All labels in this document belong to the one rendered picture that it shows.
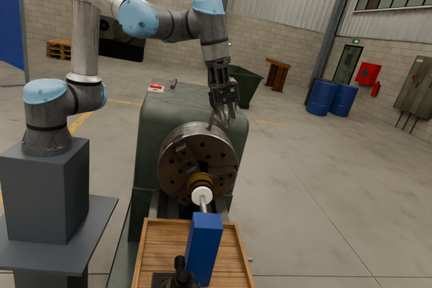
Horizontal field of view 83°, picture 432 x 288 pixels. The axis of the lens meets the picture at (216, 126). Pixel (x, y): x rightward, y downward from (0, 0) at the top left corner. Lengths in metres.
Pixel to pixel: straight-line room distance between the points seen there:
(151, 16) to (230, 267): 0.78
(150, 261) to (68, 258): 0.33
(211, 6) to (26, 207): 0.89
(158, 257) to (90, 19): 0.80
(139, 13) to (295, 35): 11.39
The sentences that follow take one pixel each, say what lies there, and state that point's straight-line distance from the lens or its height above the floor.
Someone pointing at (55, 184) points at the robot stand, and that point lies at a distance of 0.99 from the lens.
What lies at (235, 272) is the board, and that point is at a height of 0.88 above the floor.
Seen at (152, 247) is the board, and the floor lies 0.88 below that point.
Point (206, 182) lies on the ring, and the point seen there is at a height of 1.12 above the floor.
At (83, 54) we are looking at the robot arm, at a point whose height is 1.43.
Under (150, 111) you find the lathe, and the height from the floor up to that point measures 1.23.
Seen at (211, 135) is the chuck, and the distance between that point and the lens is 0.90.
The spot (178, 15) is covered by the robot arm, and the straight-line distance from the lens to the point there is 0.68.
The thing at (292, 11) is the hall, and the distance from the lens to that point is 11.80.
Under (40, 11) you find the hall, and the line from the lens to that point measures 11.94.
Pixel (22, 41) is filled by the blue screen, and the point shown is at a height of 0.78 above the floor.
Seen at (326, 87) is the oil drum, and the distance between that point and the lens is 7.19.
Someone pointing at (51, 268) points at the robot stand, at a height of 0.75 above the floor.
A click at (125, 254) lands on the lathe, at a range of 1.37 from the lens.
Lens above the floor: 1.59
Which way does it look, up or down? 21 degrees down
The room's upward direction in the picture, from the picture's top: 12 degrees clockwise
